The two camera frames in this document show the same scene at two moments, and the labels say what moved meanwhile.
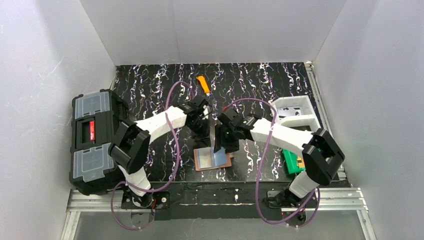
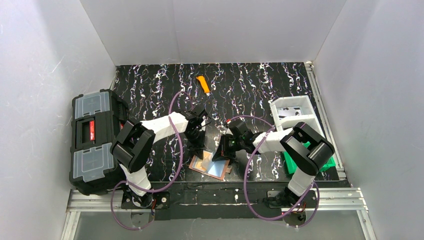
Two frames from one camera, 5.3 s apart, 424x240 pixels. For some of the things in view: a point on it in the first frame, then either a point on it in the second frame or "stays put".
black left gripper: x=201 y=126 to x=195 y=141
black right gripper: x=226 y=142 to x=227 y=150
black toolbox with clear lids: x=97 y=116 stays put
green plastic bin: x=291 y=161 stays put
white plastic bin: x=296 y=112 stays put
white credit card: x=289 y=111 stays put
